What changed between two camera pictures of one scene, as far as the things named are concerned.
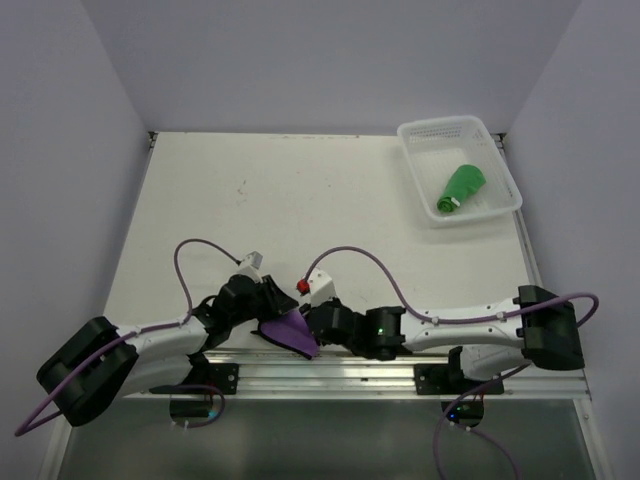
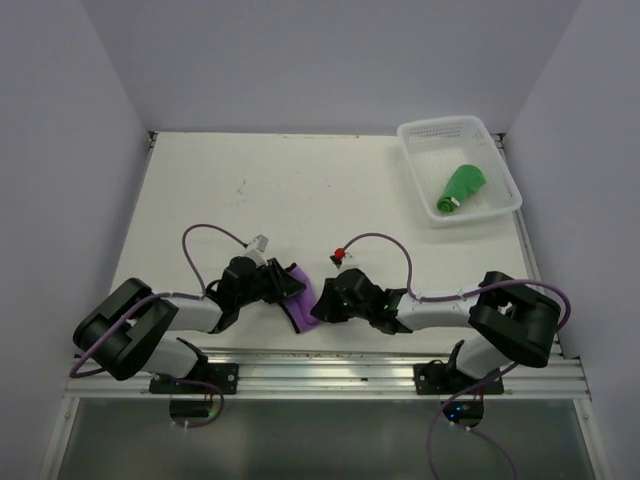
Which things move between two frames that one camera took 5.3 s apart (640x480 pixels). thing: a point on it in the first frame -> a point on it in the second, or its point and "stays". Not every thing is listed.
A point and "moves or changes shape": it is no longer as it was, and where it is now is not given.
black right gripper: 331,303 -> 326,308
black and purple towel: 291,331 moves or changes shape
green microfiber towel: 465,180 stays
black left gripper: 277,301 -> 282,283
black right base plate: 450,379 stays
